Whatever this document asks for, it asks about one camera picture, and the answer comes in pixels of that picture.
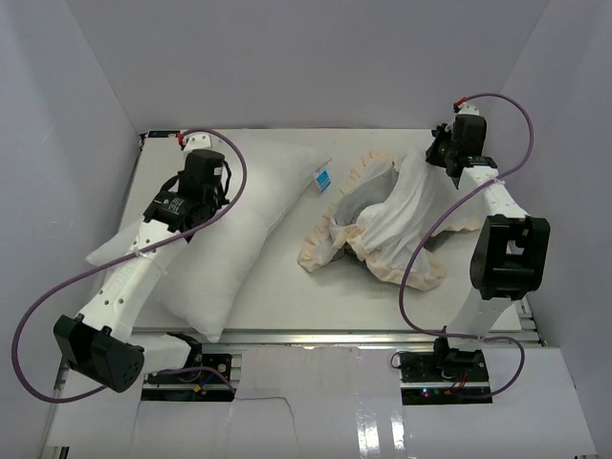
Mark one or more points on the white pillow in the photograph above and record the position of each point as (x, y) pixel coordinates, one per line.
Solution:
(201, 283)

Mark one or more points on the blue left corner label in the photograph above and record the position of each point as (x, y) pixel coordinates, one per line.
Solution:
(162, 134)

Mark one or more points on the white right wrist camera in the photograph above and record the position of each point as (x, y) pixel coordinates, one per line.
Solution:
(464, 107)

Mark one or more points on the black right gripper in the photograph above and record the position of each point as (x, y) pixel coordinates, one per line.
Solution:
(431, 155)

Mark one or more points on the aluminium front table rail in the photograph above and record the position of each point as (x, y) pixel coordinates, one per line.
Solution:
(244, 338)

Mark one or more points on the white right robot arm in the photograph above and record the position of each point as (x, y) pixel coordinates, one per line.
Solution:
(509, 255)

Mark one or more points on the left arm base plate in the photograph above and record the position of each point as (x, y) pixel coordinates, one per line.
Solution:
(210, 382)

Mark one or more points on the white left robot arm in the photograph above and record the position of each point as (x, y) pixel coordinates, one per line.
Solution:
(97, 342)

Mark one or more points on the blue white pillow tag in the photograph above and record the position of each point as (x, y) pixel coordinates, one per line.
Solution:
(322, 177)

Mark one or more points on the grey and cream pillowcase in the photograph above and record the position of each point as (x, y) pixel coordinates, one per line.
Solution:
(381, 214)

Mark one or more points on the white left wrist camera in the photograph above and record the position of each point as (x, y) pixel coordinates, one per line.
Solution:
(194, 141)

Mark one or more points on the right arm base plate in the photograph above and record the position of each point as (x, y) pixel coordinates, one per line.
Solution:
(425, 382)

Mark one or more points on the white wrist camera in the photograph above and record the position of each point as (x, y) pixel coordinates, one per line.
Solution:
(464, 107)
(194, 141)

